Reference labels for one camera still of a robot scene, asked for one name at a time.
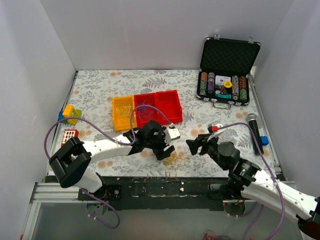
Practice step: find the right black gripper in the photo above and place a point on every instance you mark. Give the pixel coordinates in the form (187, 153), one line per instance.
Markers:
(204, 144)

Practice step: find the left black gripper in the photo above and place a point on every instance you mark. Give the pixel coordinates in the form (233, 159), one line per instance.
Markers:
(161, 144)

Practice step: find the red plastic bin tray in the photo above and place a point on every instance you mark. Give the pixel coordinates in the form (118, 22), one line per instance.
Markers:
(167, 102)

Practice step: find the yellow plastic bin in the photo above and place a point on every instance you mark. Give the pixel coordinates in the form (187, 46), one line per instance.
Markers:
(122, 107)

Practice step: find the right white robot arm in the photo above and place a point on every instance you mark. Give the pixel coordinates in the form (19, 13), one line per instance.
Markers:
(249, 181)

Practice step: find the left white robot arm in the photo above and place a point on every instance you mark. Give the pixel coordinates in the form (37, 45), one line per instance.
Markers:
(70, 163)

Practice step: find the black microphone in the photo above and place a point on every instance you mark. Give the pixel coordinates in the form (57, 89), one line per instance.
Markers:
(252, 122)

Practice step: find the small blue block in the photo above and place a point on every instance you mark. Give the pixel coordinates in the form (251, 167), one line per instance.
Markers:
(264, 140)

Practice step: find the black poker chip case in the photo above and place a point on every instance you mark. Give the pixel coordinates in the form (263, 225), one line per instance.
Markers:
(224, 68)

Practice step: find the red white window block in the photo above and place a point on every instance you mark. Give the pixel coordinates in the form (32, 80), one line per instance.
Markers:
(68, 134)

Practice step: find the yellow green toy block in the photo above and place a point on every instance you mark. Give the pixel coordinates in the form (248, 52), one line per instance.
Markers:
(71, 111)

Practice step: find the blue toy block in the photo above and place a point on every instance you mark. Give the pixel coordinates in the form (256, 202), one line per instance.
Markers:
(61, 117)

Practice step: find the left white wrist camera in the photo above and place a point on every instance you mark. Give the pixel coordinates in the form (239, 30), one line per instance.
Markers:
(172, 134)

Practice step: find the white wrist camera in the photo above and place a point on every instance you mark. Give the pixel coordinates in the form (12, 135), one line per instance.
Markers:
(172, 134)
(215, 129)

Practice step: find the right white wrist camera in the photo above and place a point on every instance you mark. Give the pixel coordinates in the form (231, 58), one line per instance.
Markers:
(215, 129)

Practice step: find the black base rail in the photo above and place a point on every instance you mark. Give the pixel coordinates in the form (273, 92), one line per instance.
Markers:
(160, 193)

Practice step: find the aluminium frame rail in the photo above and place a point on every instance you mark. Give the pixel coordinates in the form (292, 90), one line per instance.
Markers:
(53, 193)

